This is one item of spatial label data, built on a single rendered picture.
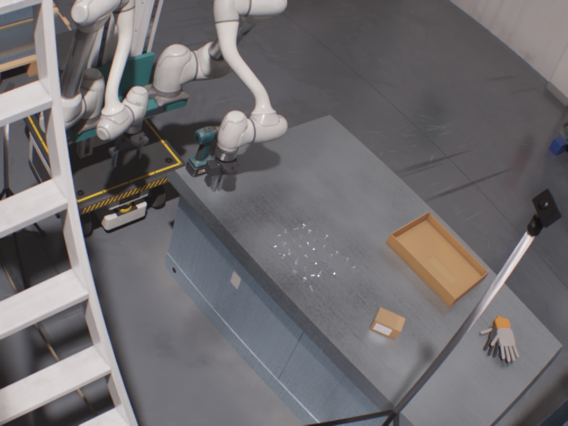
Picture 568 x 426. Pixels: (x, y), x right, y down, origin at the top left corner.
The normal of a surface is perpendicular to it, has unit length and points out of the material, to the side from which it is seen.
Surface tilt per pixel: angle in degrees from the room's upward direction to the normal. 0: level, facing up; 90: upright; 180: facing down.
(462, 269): 0
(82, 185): 0
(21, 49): 90
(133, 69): 90
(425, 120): 0
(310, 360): 90
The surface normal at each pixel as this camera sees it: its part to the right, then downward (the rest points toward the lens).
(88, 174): 0.27, -0.68
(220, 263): -0.72, 0.33
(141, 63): 0.62, 0.66
